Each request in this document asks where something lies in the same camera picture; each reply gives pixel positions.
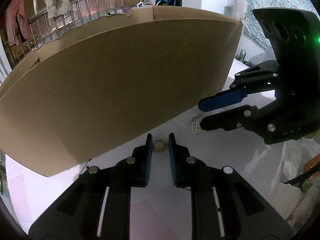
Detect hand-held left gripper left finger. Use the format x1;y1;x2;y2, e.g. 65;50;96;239
28;134;153;240

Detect metal balcony railing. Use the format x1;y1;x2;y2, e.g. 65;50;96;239
5;0;154;60

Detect small metal ring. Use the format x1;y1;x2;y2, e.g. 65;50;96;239
153;140;167;154

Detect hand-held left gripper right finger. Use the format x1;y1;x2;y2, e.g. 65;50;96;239
168;132;293;240

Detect hanging pink red clothes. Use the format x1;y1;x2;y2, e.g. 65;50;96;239
5;0;33;47

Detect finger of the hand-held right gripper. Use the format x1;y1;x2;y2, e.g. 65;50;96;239
198;60;282;113
199;101;277;135

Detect brown cardboard box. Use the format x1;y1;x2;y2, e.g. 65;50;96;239
0;6;244;178

